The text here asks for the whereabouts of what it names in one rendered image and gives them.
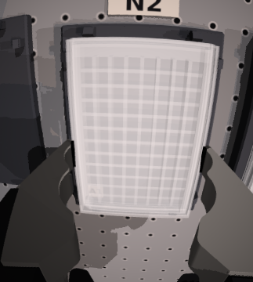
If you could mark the grey perforated base plate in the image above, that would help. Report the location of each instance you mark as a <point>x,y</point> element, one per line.
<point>133,249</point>

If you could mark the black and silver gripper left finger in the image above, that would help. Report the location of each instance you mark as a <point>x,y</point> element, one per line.
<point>38,236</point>

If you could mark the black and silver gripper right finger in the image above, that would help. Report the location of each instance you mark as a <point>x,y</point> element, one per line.
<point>222,249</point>

